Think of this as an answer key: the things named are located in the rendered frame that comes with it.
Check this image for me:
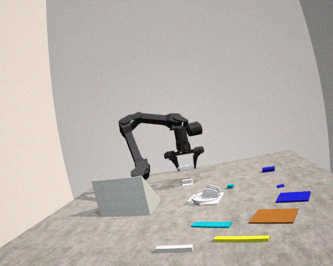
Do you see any orange flat plate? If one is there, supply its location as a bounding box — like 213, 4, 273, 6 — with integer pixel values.
249, 208, 298, 224

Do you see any blue flat plate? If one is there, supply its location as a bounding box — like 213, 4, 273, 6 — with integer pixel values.
276, 191, 311, 203

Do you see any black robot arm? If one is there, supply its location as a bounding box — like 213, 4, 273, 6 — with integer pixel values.
119, 111, 202, 180

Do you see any cyan flat bar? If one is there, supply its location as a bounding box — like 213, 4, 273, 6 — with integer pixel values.
191, 222, 232, 228

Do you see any yellow flat bar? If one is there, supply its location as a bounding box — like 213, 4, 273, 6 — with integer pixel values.
214, 236, 269, 242

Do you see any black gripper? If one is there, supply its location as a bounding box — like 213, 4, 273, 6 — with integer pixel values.
164, 137, 204, 169

